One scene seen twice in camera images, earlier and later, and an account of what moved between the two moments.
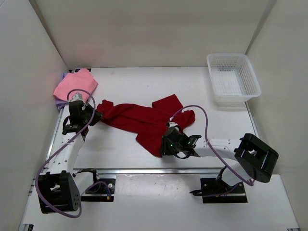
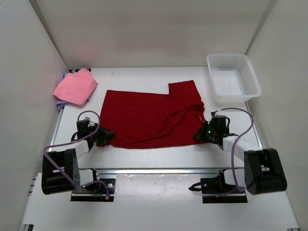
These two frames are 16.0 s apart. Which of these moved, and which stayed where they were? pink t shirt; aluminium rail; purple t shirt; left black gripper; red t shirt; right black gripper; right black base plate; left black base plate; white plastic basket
Moved: red t shirt; left black gripper; right black gripper
Stayed: pink t shirt; right black base plate; white plastic basket; purple t shirt; left black base plate; aluminium rail
